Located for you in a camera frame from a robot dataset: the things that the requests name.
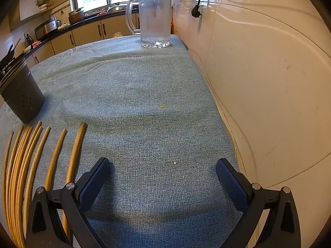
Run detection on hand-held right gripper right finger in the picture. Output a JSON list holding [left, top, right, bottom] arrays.
[[216, 157, 302, 248]]

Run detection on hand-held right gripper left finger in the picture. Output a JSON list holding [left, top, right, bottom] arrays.
[[24, 157, 112, 248]]

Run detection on bunch of wooden chopsticks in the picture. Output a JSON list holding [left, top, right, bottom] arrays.
[[2, 122, 87, 248]]

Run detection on dark grey utensil holder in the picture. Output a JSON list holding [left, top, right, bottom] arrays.
[[0, 57, 45, 124]]

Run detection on blue-grey tablecloth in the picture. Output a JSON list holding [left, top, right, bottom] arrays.
[[0, 34, 245, 248]]

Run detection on beige base cabinets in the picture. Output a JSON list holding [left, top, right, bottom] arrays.
[[24, 12, 141, 65]]

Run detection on black wok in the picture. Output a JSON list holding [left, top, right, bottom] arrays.
[[0, 44, 16, 70]]

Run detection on black kitchen countertop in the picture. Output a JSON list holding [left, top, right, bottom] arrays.
[[16, 8, 141, 60]]

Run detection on silver countertop appliance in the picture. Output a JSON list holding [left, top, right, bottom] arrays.
[[34, 18, 58, 39]]

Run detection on metal cooking pot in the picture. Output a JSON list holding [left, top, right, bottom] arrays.
[[68, 7, 85, 24]]

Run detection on clear glass mug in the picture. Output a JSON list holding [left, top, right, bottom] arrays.
[[125, 0, 172, 49]]

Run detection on steel pan lid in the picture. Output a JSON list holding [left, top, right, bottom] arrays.
[[107, 2, 128, 13]]

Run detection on open wall shelf unit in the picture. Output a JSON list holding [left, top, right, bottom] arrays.
[[9, 0, 72, 31]]

